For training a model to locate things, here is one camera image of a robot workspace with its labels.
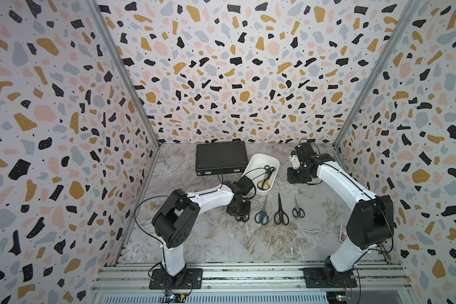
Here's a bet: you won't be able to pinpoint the yellow handled scissors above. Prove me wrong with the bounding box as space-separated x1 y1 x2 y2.
257 171 272 191

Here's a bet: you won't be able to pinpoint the white plastic storage box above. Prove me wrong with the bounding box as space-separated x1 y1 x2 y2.
243 153 280 196

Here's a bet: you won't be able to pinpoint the black handled steel scissors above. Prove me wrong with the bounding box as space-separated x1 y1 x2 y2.
235 215 250 222

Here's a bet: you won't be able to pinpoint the blue handled scissors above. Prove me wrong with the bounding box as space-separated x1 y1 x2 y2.
254 196 269 225

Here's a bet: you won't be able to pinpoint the long all-black scissors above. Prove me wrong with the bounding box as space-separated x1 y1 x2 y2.
274 194 290 225

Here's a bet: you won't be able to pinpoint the small black thin scissors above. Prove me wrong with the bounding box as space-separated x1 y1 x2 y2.
292 197 305 218

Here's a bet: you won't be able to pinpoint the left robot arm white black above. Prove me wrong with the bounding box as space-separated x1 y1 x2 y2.
151 176 257 279

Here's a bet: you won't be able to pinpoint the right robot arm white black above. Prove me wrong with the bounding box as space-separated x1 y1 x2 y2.
288 141 394 279

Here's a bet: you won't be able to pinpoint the black ribbed hard case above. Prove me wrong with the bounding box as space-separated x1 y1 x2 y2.
195 141 248 176

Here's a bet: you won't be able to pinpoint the colourful card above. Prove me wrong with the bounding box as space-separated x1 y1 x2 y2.
339 223 348 243

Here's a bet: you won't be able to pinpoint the small brass object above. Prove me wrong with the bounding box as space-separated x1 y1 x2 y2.
149 203 158 211

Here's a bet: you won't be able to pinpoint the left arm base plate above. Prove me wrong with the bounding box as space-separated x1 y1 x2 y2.
149 268 203 290

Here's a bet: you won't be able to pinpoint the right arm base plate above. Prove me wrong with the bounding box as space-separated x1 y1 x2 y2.
302 267 357 288

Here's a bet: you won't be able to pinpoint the aluminium mounting rail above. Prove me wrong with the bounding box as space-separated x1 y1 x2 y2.
91 262 419 303

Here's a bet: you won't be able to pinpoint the right corner aluminium post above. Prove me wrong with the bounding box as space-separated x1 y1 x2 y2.
333 0 421 151

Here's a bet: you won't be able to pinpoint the corner aluminium post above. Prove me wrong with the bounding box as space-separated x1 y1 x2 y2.
333 0 421 151
84 0 160 150

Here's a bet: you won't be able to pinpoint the left corner aluminium post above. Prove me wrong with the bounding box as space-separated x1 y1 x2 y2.
84 0 160 150

